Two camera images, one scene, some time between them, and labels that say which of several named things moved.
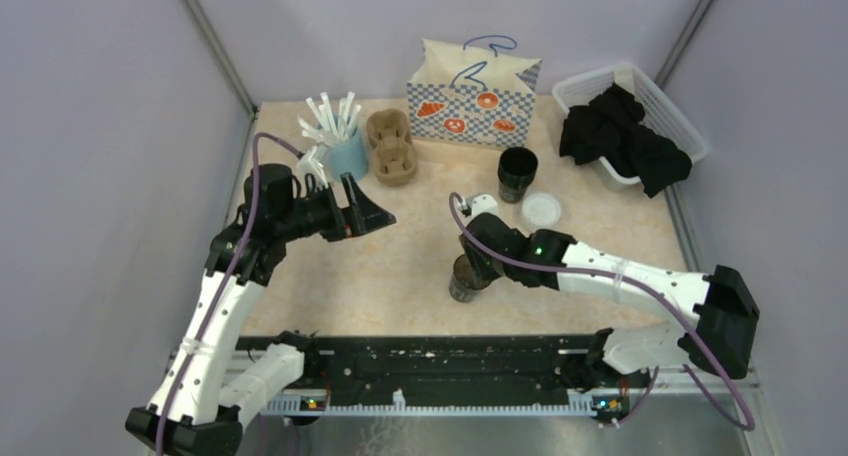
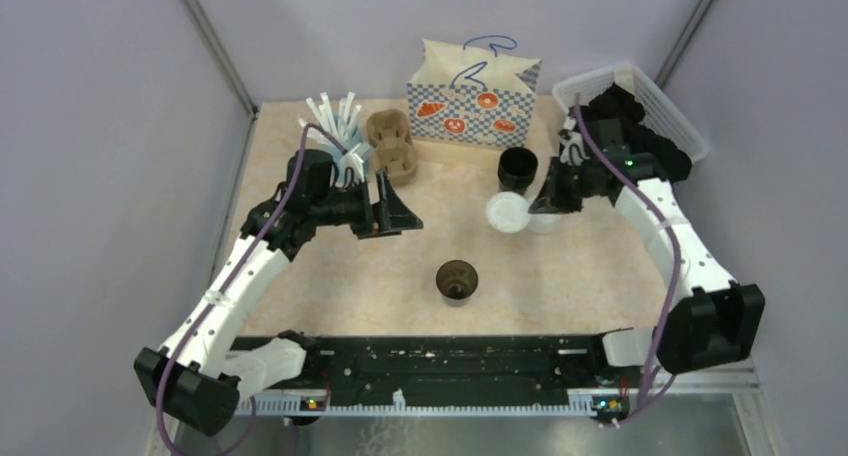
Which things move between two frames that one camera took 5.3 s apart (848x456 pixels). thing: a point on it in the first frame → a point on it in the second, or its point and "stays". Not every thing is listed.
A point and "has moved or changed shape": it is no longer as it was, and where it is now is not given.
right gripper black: (481, 272) → (550, 198)
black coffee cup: (464, 287) has moved or changed shape
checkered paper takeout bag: (462, 94) stays
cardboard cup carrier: (394, 155) stays
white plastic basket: (661, 112) stays
